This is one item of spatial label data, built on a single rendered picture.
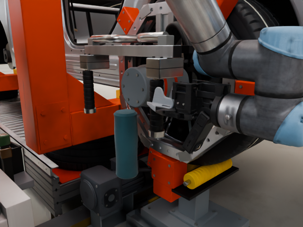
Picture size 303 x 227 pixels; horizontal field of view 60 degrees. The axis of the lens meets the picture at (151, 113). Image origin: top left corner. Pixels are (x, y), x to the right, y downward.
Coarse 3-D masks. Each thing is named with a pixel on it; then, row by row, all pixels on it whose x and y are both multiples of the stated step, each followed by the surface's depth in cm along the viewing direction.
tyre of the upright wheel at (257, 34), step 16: (160, 0) 99; (240, 0) 80; (256, 0) 92; (240, 16) 77; (256, 16) 78; (272, 16) 88; (240, 32) 78; (256, 32) 75; (144, 112) 117; (224, 144) 89; (240, 144) 84; (256, 144) 98; (208, 160) 95; (224, 160) 91
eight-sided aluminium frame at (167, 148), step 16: (144, 16) 94; (128, 32) 102; (144, 32) 102; (128, 64) 113; (224, 80) 75; (144, 128) 107; (144, 144) 107; (160, 144) 100; (176, 144) 100; (208, 144) 83; (192, 160) 92
